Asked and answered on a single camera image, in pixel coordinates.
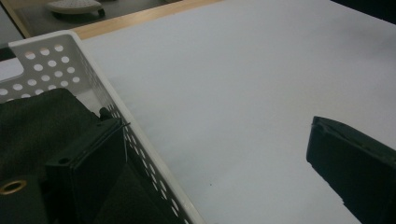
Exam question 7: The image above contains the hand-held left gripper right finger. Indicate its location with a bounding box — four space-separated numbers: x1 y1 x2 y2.
305 116 396 224

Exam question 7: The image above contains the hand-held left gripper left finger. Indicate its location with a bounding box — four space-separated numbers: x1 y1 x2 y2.
45 106 130 224

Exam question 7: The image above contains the black cloth garment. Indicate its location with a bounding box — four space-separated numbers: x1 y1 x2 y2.
0 88 171 224

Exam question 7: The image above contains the white perforated plastic basket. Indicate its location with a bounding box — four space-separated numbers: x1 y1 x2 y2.
0 30 206 224

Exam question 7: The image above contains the wooden table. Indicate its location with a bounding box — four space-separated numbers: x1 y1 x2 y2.
72 0 223 41

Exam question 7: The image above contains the white cabinet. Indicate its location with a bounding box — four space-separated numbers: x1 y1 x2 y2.
0 6 25 46

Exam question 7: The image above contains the flat oval grey object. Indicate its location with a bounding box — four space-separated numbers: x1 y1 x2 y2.
46 0 106 18

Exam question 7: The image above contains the black curtain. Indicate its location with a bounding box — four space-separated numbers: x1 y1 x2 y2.
330 0 396 25

